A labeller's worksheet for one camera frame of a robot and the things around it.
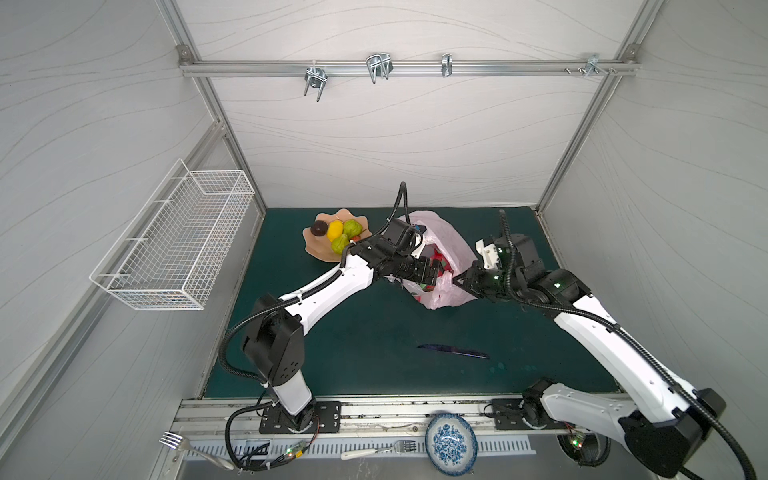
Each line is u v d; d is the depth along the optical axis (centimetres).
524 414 72
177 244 70
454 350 86
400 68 79
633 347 43
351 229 105
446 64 78
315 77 79
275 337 44
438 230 99
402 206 75
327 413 75
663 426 39
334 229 108
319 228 107
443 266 74
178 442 69
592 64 77
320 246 105
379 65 77
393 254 63
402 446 69
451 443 70
